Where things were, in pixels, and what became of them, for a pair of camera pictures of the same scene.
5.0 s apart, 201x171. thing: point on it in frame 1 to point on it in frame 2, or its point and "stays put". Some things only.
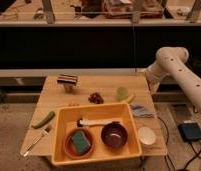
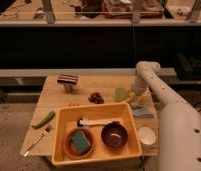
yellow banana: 128,99 stays put
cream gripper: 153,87 to 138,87
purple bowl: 114,135 stays put
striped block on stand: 68,81 stays put
